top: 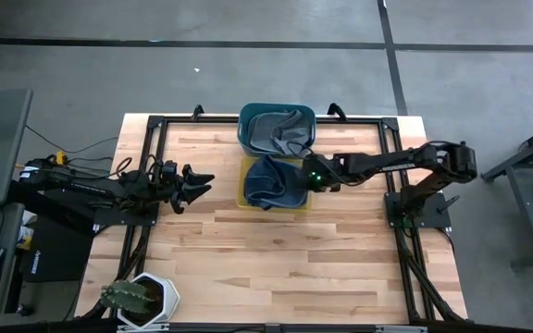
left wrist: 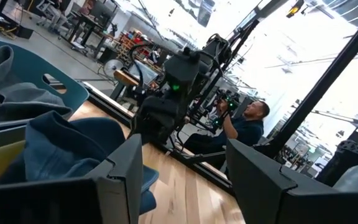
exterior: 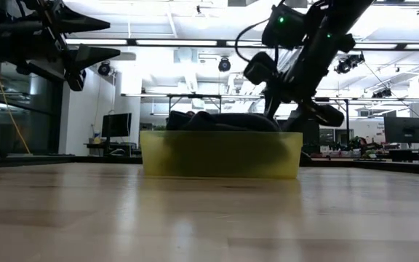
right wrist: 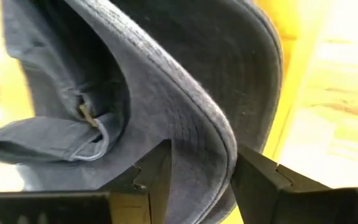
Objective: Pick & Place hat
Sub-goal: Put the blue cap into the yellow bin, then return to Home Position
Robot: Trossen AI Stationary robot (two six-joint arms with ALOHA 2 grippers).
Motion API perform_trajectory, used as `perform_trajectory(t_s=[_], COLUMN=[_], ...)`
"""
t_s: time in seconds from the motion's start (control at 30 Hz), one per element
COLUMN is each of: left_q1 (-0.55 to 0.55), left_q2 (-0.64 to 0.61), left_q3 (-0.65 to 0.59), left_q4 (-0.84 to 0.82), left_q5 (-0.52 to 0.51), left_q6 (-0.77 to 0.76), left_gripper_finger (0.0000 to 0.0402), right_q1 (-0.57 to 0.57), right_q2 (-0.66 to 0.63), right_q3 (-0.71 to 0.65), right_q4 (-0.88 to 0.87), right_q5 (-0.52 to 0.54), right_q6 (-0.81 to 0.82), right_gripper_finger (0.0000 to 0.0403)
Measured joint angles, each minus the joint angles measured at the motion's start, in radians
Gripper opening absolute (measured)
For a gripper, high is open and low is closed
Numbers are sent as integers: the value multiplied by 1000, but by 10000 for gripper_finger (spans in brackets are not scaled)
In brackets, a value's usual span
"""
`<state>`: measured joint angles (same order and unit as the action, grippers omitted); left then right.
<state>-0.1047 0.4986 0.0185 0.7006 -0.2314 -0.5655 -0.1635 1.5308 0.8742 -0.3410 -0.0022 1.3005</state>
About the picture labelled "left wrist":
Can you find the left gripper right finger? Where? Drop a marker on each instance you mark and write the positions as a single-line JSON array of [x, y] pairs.
[[259, 199]]

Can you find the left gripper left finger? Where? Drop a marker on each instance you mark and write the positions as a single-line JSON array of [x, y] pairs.
[[117, 199]]

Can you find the blue hooded sweatshirt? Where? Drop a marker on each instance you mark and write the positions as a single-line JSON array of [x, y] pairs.
[[101, 129]]

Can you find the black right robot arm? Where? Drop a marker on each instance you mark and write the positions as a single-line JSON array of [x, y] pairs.
[[157, 118]]

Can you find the shelf with red items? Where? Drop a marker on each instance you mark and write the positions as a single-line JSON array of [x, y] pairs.
[[135, 43]]

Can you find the person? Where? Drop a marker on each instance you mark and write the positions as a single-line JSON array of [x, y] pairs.
[[56, 17], [247, 130]]

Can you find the hanging yellow lamp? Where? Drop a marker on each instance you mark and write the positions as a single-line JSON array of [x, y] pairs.
[[294, 8]]

